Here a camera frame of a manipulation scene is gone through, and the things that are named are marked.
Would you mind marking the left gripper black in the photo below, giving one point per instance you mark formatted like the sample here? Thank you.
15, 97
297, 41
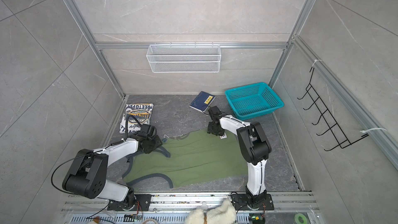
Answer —
158, 143

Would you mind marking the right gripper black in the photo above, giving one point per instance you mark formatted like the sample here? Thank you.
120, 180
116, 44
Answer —
210, 129

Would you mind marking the white tank top navy trim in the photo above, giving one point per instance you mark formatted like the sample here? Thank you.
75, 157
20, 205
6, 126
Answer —
136, 116

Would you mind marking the green tank top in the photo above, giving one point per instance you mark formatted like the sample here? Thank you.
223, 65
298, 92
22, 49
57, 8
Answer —
196, 157

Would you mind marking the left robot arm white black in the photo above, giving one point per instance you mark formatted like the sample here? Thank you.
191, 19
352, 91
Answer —
87, 175

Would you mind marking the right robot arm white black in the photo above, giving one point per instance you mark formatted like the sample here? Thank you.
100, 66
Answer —
255, 149

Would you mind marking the navy blue book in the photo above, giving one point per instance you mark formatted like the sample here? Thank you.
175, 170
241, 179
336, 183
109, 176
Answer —
202, 101

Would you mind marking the teal plastic basket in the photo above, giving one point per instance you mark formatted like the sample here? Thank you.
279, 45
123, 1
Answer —
252, 101

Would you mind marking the white fluffy plush toy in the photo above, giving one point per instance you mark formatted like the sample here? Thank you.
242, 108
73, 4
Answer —
224, 214

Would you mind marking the green tape roll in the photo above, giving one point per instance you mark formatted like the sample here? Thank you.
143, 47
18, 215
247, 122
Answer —
300, 219

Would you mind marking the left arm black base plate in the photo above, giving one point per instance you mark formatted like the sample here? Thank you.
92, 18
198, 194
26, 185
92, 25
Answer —
132, 202

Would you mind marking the white wire mesh shelf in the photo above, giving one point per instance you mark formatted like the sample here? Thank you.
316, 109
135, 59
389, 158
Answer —
187, 58

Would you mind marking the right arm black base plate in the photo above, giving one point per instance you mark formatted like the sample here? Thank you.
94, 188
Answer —
247, 202

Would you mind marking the aluminium mounting rail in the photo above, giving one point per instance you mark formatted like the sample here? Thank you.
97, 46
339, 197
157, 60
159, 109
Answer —
174, 207

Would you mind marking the black wire hook rack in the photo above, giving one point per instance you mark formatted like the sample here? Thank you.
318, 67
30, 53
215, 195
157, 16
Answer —
326, 116

